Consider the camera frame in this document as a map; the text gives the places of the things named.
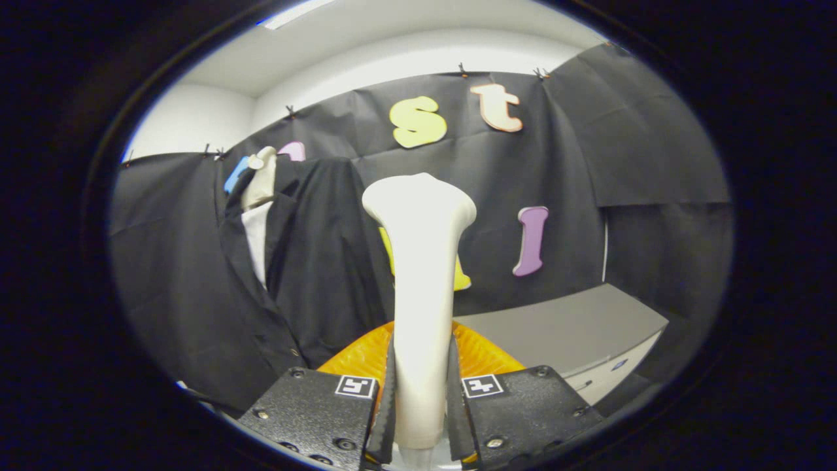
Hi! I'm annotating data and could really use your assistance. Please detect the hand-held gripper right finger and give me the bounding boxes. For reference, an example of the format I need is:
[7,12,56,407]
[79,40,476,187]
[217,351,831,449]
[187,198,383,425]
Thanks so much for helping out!
[447,321,606,469]

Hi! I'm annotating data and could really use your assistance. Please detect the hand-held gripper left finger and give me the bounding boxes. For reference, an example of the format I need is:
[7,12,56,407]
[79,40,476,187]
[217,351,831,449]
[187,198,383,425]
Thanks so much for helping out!
[237,321,398,471]

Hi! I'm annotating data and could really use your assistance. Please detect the white garment steamer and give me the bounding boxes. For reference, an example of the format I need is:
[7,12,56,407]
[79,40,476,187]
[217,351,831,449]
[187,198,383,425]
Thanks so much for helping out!
[362,173,477,469]

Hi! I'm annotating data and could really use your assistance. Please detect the black blazer jacket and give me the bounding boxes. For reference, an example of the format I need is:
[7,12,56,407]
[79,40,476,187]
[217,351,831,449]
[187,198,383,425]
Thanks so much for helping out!
[183,157,396,414]

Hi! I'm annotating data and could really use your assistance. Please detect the white shirt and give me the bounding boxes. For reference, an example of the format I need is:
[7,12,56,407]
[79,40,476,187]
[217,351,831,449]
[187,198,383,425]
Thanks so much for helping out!
[241,200,274,288]

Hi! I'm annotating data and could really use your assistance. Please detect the cream clothes hanger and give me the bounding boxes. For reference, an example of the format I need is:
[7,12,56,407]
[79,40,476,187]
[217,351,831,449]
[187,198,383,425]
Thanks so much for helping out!
[241,146,279,211]

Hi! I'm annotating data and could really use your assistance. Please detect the grey cabinet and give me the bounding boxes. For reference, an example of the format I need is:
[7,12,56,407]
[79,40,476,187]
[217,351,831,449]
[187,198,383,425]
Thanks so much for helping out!
[454,283,669,406]

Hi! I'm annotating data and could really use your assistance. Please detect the row of black cloth clips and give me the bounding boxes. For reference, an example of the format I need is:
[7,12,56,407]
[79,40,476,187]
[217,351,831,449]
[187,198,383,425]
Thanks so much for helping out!
[124,41,619,161]

